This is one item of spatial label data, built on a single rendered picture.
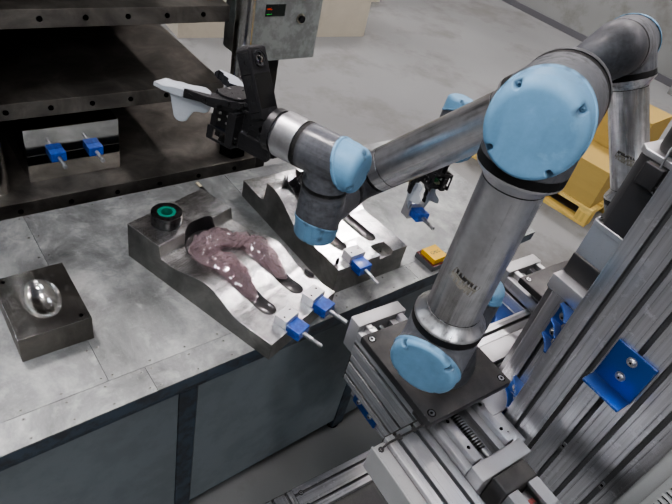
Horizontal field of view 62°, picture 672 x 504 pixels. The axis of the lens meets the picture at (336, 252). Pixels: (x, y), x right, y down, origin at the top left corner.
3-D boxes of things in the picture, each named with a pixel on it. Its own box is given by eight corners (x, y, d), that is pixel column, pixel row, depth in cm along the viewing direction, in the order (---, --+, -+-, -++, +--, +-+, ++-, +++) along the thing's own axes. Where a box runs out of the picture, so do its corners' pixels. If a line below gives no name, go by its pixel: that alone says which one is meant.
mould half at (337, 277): (399, 268, 171) (411, 233, 162) (332, 294, 156) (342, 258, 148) (306, 180, 198) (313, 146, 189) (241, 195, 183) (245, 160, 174)
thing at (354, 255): (382, 287, 153) (387, 273, 149) (368, 293, 150) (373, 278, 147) (353, 258, 160) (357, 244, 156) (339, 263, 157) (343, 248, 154)
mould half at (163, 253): (331, 306, 152) (339, 276, 146) (268, 360, 134) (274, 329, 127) (199, 218, 170) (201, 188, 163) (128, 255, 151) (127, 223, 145)
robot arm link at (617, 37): (646, 65, 106) (454, 176, 142) (659, 55, 114) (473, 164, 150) (616, 12, 106) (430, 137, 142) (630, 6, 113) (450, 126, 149)
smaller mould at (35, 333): (94, 338, 129) (92, 317, 125) (22, 362, 120) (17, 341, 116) (65, 283, 140) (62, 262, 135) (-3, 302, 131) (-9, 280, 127)
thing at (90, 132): (120, 166, 184) (118, 118, 173) (30, 182, 169) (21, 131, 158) (68, 97, 211) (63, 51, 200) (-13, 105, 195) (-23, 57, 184)
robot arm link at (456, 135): (604, 16, 75) (341, 149, 107) (589, 31, 67) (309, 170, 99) (636, 95, 77) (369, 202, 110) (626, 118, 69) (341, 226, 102)
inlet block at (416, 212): (436, 235, 170) (442, 220, 167) (423, 236, 167) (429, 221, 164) (413, 211, 179) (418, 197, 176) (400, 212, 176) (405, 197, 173)
